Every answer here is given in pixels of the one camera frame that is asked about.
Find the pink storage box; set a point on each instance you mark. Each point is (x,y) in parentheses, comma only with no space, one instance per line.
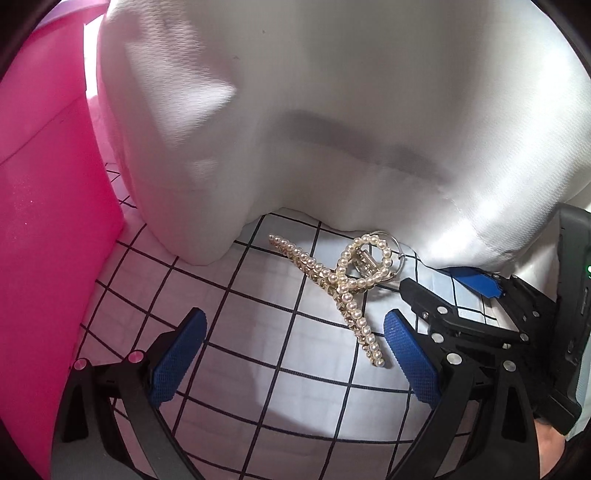
(51,207)

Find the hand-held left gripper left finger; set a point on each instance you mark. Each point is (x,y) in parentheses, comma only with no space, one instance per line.
(178,364)

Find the pearl hair claw clip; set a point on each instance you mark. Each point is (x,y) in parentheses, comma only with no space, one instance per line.
(344,277)

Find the black checked white tablecloth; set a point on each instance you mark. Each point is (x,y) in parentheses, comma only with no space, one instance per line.
(277,369)

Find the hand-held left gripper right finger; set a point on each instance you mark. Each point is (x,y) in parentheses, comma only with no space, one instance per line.
(408,364)

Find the person's right forearm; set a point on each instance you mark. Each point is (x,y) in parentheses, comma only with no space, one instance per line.
(551,450)

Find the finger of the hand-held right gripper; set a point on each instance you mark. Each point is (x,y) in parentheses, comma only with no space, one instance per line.
(480,282)
(429,304)

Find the white satin pouch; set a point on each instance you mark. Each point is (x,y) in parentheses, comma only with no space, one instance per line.
(323,115)

